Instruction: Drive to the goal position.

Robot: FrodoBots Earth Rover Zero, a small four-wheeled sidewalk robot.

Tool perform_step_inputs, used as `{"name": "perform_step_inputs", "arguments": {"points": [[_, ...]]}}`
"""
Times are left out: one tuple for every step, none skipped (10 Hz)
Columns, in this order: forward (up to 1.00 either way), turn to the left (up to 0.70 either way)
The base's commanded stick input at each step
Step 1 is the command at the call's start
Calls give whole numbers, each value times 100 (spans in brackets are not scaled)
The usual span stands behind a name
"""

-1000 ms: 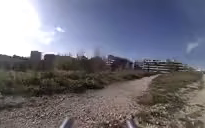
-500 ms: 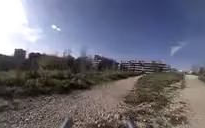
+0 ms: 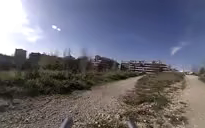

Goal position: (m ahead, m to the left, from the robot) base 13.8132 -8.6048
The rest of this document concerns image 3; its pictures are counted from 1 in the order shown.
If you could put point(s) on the dark building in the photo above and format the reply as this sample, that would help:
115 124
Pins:
104 62

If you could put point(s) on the gravel dirt path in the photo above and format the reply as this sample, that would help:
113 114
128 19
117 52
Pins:
90 100

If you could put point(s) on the terraced building with balconies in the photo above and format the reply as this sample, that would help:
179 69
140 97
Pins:
146 66

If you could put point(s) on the green bushes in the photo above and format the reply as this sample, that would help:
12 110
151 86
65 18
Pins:
46 81

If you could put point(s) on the dry grass strip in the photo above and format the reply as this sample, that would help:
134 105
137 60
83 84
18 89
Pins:
153 96

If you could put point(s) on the robot's own part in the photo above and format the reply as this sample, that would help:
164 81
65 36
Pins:
66 123
131 124

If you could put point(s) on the row of distant buildings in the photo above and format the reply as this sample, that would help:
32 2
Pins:
20 57

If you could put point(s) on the pale gravel side path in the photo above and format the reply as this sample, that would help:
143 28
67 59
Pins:
200 100

